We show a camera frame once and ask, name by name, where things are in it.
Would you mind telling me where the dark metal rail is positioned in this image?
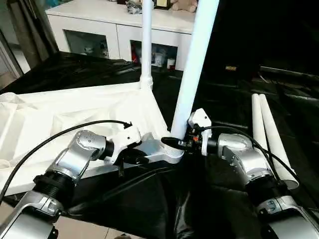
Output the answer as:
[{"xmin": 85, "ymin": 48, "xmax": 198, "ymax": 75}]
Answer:
[{"xmin": 259, "ymin": 65, "xmax": 319, "ymax": 79}]

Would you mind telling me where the white plastic table leg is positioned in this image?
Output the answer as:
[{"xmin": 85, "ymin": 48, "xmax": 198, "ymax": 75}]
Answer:
[
  {"xmin": 141, "ymin": 0, "xmax": 155, "ymax": 91},
  {"xmin": 169, "ymin": 0, "xmax": 220, "ymax": 151},
  {"xmin": 251, "ymin": 93, "xmax": 270, "ymax": 150},
  {"xmin": 258, "ymin": 94, "xmax": 300, "ymax": 190}
]

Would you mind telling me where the beige plush toy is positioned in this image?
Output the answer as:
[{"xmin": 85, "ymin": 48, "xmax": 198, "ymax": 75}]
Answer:
[{"xmin": 170, "ymin": 0, "xmax": 198, "ymax": 13}]

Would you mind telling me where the grey curtain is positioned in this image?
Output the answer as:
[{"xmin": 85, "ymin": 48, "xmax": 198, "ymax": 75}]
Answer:
[{"xmin": 6, "ymin": 0, "xmax": 59, "ymax": 68}]

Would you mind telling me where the black mat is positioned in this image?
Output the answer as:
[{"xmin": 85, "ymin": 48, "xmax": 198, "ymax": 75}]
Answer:
[{"xmin": 0, "ymin": 50, "xmax": 319, "ymax": 239}]

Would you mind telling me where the small clear glass jar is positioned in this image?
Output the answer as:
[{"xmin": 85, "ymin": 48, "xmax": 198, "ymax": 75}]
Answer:
[{"xmin": 126, "ymin": 0, "xmax": 144, "ymax": 14}]

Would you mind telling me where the white cabinet with glass doors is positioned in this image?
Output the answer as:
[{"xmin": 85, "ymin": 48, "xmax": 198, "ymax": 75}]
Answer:
[{"xmin": 45, "ymin": 0, "xmax": 198, "ymax": 71}]

